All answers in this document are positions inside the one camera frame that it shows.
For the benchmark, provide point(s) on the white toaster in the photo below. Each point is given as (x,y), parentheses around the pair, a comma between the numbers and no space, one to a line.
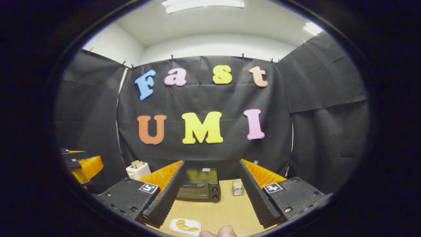
(138,172)

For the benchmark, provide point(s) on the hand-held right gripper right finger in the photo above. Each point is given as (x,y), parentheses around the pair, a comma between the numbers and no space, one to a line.
(256,197)

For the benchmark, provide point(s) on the small ceiling light panel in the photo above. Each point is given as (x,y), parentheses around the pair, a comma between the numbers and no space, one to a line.
(312,29)

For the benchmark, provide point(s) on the brown bread slice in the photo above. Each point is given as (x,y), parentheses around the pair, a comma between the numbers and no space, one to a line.
(136,163)

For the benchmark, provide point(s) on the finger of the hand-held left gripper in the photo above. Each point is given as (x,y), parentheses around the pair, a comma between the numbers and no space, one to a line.
(92,166)
(80,176)

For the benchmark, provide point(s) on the white plate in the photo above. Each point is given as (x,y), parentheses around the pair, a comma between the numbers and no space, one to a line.
(195,224)

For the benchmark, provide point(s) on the black electric oven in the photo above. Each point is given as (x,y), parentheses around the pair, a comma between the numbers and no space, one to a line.
(197,192)

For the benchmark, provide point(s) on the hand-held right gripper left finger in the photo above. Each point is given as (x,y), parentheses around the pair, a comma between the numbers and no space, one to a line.
(171,194)

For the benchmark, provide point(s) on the golden croissant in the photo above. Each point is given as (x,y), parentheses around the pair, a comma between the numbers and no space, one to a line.
(185,226)

